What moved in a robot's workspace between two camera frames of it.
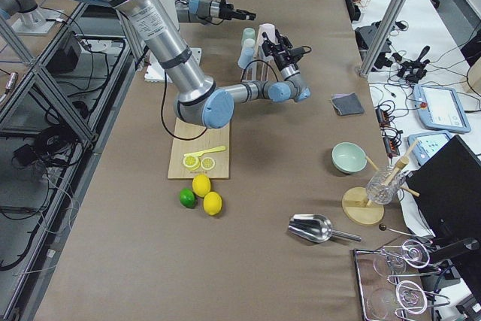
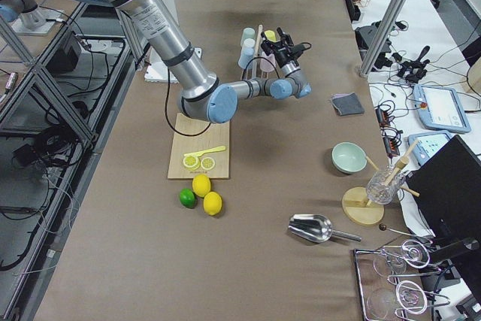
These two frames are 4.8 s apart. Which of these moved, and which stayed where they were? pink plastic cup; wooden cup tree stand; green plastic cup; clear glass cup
Moved: pink plastic cup
Stayed: clear glass cup; green plastic cup; wooden cup tree stand
